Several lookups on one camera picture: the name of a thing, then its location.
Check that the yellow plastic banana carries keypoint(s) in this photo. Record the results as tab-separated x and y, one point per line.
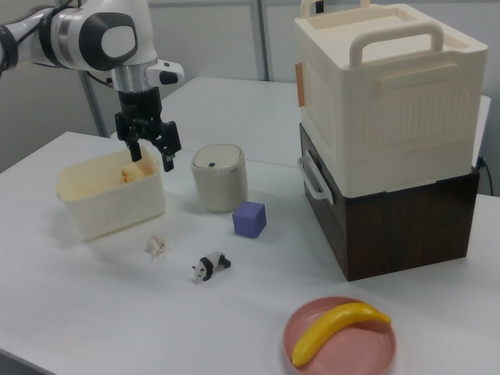
336	328

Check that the purple cube block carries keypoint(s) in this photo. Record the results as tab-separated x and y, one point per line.
249	219

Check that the pink plate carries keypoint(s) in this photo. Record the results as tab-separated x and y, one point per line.
351	343

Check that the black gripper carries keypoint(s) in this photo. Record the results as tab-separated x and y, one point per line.
140	113

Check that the yellow sponge piece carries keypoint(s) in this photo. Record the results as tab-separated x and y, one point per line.
134	172

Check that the dark wooden drawer box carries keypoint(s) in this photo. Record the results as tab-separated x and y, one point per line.
398	226

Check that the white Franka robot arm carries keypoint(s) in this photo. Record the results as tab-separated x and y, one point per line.
101	37

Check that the cream plastic tub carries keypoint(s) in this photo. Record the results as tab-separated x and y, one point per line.
113	195

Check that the toy panda figure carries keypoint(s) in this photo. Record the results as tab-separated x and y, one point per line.
209	266

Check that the small beige trash can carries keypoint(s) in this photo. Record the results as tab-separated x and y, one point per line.
218	179

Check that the crumpled paper ball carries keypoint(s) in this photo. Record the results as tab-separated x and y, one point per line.
157	246

